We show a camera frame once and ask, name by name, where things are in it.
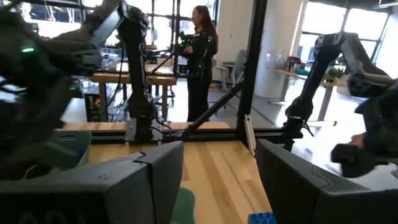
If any white long table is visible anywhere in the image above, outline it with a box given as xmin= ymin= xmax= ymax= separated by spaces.
xmin=273 ymin=68 xmax=349 ymax=122

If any black desktop computer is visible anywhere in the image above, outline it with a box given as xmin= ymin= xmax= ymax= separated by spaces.
xmin=84 ymin=86 xmax=109 ymax=123

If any grey office chair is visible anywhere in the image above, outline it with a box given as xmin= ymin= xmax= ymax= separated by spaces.
xmin=213 ymin=49 xmax=248 ymax=93

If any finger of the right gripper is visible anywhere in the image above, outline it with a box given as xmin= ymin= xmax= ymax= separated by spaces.
xmin=0 ymin=124 xmax=62 ymax=181

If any silver aluminium bracket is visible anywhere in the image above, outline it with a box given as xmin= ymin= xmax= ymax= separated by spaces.
xmin=244 ymin=114 xmax=257 ymax=156

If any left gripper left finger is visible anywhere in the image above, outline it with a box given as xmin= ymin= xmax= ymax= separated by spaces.
xmin=0 ymin=141 xmax=184 ymax=224

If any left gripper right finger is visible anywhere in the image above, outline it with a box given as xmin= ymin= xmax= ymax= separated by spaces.
xmin=256 ymin=139 xmax=398 ymax=224

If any person's hand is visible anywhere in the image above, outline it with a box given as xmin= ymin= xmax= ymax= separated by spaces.
xmin=348 ymin=132 xmax=368 ymax=150

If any green plastic bin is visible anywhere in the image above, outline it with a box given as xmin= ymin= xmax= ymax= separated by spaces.
xmin=169 ymin=186 xmax=197 ymax=224

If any wooden work table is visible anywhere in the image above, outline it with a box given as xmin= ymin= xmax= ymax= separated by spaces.
xmin=89 ymin=63 xmax=177 ymax=123

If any black aluminium table frame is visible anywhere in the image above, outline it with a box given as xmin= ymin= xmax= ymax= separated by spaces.
xmin=60 ymin=0 xmax=304 ymax=156

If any person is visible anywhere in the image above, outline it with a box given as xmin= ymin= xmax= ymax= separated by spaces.
xmin=178 ymin=5 xmax=219 ymax=123

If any blue toy block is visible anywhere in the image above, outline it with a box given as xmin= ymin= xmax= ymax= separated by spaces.
xmin=248 ymin=212 xmax=277 ymax=224

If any green potted plant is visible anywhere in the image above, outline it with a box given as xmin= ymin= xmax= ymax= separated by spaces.
xmin=324 ymin=67 xmax=343 ymax=84

